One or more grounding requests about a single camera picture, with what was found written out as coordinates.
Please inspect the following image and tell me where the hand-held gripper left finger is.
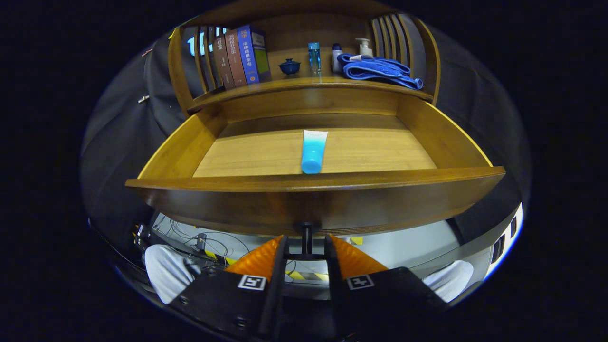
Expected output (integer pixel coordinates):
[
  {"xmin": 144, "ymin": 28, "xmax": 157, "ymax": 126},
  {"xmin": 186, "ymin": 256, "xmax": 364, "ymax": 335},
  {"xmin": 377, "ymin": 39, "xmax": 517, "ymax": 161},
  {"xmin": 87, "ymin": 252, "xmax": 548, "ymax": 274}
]
[{"xmin": 169, "ymin": 234, "xmax": 289, "ymax": 342}]

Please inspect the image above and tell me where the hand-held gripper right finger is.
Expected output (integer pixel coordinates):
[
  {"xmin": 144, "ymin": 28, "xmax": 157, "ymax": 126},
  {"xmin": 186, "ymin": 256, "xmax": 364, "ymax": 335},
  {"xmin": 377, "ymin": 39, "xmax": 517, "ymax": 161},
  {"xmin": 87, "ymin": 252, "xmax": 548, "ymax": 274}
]
[{"xmin": 324, "ymin": 234, "xmax": 449, "ymax": 342}]

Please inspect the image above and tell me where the wooden drawer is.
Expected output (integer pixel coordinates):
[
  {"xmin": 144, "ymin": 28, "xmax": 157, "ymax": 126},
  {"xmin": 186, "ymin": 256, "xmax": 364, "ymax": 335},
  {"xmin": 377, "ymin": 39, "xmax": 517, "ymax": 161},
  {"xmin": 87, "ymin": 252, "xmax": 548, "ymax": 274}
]
[{"xmin": 125, "ymin": 87, "xmax": 506, "ymax": 261}]

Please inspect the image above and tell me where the blue squeeze tube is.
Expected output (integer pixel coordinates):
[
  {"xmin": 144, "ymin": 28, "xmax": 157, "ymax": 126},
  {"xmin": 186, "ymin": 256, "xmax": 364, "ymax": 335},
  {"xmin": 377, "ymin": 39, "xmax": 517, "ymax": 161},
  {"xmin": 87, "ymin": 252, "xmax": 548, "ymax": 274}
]
[{"xmin": 301, "ymin": 130, "xmax": 329, "ymax": 175}]

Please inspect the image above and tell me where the wooden countertop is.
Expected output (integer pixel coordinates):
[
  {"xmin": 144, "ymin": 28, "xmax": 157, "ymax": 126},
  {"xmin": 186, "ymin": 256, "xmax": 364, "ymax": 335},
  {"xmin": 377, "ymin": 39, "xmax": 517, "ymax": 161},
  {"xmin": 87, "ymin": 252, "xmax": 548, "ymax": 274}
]
[{"xmin": 188, "ymin": 45, "xmax": 435, "ymax": 114}]

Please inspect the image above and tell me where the wooden cabinet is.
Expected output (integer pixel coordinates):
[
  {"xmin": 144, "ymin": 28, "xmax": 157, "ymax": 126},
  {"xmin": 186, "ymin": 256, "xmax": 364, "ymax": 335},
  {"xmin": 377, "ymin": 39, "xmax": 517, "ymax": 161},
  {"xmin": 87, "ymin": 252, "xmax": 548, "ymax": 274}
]
[{"xmin": 167, "ymin": 0, "xmax": 441, "ymax": 117}]

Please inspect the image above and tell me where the yellow black floor tape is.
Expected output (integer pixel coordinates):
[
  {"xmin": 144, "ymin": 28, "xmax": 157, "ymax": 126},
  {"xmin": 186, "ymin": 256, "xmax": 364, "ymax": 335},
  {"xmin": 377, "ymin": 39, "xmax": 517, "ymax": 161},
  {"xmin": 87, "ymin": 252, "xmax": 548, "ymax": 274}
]
[{"xmin": 204, "ymin": 249, "xmax": 329, "ymax": 282}]

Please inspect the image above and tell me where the person's left leg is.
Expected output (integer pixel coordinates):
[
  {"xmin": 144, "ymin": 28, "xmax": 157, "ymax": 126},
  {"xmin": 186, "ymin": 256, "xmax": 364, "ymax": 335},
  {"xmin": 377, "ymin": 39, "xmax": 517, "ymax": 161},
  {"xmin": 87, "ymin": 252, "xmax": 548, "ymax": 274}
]
[{"xmin": 144, "ymin": 245, "xmax": 202, "ymax": 304}]

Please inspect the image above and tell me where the person's leg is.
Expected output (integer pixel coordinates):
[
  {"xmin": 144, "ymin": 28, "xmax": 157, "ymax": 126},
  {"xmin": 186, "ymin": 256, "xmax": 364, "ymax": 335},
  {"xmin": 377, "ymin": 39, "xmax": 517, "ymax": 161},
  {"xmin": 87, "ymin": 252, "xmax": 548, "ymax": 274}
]
[
  {"xmin": 144, "ymin": 245, "xmax": 202, "ymax": 304},
  {"xmin": 422, "ymin": 260, "xmax": 475, "ymax": 303}
]

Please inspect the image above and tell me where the person's right leg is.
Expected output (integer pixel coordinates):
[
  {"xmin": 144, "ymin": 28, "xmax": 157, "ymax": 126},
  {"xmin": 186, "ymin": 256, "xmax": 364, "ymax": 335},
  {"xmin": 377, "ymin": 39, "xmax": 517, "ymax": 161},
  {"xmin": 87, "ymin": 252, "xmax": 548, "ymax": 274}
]
[{"xmin": 422, "ymin": 260, "xmax": 475, "ymax": 303}]

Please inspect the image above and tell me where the white slotted panel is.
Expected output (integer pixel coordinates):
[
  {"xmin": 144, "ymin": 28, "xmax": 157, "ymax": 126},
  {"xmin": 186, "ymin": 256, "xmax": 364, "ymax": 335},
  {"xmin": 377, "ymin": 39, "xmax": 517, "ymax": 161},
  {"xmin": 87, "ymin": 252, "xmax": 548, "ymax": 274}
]
[{"xmin": 484, "ymin": 203, "xmax": 524, "ymax": 281}]

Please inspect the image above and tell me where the dark brown book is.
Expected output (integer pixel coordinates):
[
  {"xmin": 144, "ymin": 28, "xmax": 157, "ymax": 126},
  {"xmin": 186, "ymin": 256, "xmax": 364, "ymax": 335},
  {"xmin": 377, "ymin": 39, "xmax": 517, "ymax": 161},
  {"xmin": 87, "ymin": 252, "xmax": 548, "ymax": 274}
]
[{"xmin": 212, "ymin": 34, "xmax": 236, "ymax": 91}]

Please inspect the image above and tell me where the clear blue bottle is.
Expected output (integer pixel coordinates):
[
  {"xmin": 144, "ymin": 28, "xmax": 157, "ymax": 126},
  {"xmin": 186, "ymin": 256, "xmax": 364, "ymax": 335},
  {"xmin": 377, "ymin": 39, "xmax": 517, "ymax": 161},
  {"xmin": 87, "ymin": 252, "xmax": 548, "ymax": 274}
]
[{"xmin": 308, "ymin": 42, "xmax": 322, "ymax": 74}]

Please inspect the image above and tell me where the blue towel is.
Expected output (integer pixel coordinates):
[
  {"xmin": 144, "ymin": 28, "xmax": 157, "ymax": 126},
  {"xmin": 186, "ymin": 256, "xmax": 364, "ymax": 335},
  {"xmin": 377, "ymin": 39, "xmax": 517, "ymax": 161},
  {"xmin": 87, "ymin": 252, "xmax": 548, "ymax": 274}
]
[{"xmin": 336, "ymin": 53, "xmax": 424, "ymax": 90}]

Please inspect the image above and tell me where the reddish brown book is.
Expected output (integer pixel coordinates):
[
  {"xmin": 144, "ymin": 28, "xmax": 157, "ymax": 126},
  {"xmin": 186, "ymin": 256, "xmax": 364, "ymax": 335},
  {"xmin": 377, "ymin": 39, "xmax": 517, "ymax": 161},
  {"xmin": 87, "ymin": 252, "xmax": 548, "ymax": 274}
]
[{"xmin": 225, "ymin": 30, "xmax": 248, "ymax": 87}]

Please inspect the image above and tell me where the blue book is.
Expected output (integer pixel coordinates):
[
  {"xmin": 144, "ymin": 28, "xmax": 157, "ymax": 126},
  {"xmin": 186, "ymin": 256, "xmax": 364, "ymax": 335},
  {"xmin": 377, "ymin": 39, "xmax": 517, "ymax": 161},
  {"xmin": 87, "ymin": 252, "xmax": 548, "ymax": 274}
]
[{"xmin": 237, "ymin": 25, "xmax": 272, "ymax": 85}]

